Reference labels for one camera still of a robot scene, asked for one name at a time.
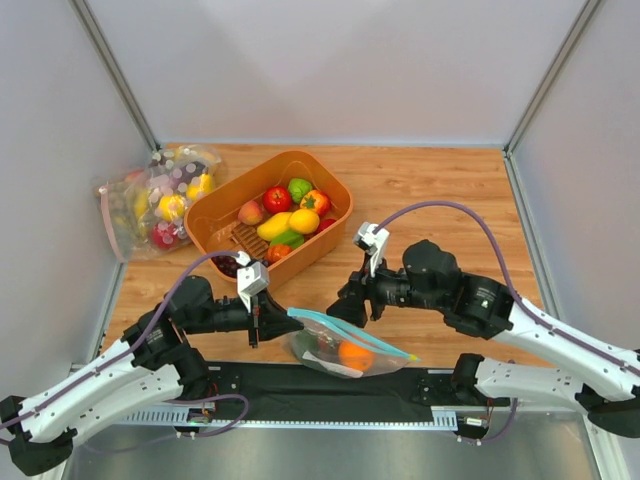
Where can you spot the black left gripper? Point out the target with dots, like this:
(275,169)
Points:
(255,323)

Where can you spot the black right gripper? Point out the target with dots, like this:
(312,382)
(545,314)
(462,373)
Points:
(373,292)

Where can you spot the blue zip top bag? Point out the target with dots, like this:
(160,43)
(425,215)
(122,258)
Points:
(388,359)

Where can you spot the fake orange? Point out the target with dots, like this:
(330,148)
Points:
(355,356)

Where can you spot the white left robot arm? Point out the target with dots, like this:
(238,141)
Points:
(152,362)

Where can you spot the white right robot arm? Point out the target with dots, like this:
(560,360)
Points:
(586,375)

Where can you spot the small orange fake fruit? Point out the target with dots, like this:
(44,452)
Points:
(277,252)

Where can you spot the purple fake grapes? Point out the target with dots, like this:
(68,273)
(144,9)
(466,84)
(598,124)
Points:
(227,265)

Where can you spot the green fake mango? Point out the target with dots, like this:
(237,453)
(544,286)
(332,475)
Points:
(289,238)

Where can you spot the red fake fruit in basket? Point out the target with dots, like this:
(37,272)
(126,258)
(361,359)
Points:
(324,224)

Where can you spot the brown fake waffle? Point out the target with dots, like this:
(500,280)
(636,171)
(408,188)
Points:
(246,238)

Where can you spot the yellow fake lemon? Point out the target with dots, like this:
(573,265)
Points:
(304,221)

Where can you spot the yellow fake mango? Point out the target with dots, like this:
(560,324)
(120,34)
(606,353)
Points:
(275,225)

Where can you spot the pink fake peach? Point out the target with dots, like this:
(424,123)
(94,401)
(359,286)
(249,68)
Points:
(251,213)

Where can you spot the orange fake tomato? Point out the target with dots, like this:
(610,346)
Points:
(316,201)

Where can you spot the red fake apple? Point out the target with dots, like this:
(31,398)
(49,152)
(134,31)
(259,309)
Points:
(276,199)

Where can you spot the green fake pepper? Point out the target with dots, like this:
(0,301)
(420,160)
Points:
(298,188)

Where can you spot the pink zip top bag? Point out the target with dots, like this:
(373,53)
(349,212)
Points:
(142,214)

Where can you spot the polka dot plastic bag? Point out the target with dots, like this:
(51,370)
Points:
(178,177)

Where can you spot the black base mat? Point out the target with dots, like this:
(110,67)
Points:
(286,389)

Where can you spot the orange plastic basket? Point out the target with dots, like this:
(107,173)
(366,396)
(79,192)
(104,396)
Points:
(233,216)

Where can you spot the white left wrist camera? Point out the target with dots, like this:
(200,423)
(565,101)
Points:
(252,277)

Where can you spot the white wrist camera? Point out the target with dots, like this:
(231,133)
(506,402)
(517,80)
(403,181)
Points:
(373,240)
(252,277)

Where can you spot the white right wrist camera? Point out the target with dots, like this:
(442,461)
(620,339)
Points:
(373,240)

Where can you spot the grey slotted cable duct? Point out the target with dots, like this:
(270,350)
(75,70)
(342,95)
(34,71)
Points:
(424,418)

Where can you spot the left aluminium frame post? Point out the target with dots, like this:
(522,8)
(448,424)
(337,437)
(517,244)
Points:
(95,33)

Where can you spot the aluminium frame post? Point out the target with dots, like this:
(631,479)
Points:
(577,30)
(95,33)

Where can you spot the right aluminium frame post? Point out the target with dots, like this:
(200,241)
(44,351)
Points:
(577,30)

